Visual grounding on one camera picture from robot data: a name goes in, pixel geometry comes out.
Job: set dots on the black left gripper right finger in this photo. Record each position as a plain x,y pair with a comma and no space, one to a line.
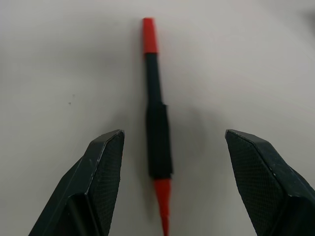
268,186

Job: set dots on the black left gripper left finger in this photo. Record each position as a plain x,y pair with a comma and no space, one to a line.
81,186

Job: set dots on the red and black marker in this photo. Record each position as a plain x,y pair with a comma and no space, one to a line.
157,137

